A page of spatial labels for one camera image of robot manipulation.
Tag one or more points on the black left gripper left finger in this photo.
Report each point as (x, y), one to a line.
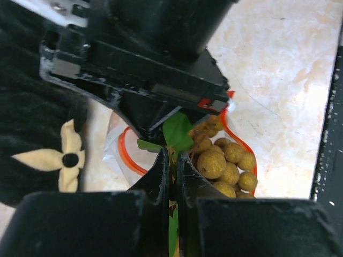
(148, 214)

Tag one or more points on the black pillow cream flowers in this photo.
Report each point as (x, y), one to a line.
(41, 145)

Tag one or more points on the brown longan bunch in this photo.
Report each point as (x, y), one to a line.
(174, 239)

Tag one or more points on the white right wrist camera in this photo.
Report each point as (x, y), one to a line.
(57, 11)

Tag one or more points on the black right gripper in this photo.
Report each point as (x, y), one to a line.
(146, 60)

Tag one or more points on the clear zip bag orange zipper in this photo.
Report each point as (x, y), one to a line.
(215, 151)

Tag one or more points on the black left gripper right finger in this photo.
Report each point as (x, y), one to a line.
(199, 208)

